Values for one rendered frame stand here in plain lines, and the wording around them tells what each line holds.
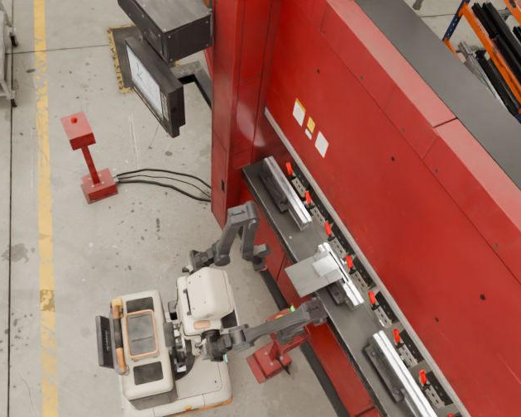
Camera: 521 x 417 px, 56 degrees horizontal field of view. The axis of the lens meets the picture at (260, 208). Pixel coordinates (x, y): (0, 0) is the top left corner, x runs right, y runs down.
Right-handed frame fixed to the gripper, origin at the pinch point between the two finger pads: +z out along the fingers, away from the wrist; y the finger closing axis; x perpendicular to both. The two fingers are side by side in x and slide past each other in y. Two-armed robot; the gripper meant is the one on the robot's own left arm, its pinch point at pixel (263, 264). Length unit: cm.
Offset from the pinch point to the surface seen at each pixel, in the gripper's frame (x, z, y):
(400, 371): -48, 27, -69
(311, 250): -23.2, 25.4, 8.3
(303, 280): -16.8, 8.1, -13.4
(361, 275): -48, -6, -26
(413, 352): -58, -3, -66
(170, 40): -11, -95, 77
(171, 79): 4, -66, 85
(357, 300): -39, 23, -29
